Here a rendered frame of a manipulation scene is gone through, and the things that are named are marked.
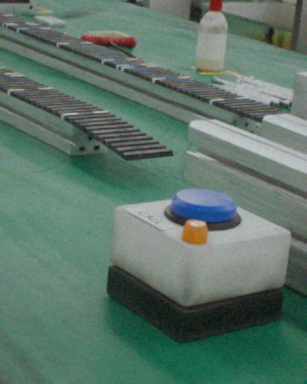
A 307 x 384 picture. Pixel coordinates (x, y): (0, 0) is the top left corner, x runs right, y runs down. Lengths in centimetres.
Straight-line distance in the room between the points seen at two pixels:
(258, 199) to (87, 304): 15
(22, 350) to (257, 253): 15
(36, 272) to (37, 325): 8
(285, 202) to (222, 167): 7
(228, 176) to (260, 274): 13
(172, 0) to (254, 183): 273
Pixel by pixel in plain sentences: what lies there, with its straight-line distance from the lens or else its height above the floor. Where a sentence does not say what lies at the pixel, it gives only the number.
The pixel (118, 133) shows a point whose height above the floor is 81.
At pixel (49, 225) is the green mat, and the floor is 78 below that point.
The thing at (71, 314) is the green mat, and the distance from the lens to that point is 67.
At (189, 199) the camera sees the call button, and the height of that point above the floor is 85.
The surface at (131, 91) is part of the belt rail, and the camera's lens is 124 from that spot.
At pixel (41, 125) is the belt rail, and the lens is 105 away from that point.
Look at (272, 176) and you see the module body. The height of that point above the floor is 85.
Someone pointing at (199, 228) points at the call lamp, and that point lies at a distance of 62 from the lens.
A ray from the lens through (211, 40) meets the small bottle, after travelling 144.
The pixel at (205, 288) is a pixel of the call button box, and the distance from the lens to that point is 64.
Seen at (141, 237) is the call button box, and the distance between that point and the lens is 66.
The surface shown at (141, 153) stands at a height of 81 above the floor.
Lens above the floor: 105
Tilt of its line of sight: 17 degrees down
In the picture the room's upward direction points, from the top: 6 degrees clockwise
